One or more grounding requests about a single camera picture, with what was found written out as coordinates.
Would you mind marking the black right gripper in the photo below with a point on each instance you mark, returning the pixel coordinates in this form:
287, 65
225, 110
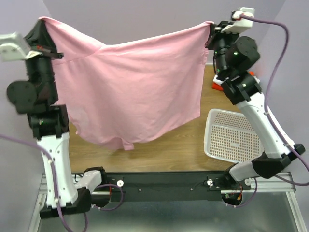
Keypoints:
216, 33

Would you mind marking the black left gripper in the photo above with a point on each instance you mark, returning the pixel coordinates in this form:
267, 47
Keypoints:
39, 38

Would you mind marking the pink t shirt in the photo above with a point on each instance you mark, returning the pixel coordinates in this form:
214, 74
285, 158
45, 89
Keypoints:
122, 94

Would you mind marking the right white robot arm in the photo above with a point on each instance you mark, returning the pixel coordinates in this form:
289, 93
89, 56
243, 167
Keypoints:
233, 57

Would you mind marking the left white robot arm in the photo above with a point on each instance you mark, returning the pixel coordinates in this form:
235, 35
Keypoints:
37, 98

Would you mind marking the white folded t shirt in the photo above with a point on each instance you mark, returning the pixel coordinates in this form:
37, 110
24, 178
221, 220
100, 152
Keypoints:
217, 81

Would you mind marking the orange folded t shirt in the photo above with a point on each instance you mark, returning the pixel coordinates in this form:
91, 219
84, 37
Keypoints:
218, 87

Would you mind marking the white plastic laundry basket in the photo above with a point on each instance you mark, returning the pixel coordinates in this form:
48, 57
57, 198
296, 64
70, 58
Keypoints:
230, 137

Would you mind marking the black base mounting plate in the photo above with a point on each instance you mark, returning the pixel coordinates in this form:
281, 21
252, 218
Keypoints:
161, 186

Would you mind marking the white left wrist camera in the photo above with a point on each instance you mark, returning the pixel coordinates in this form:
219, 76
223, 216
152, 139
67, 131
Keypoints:
14, 47

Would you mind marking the aluminium frame rail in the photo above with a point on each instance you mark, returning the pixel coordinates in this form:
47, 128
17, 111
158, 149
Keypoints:
269, 206

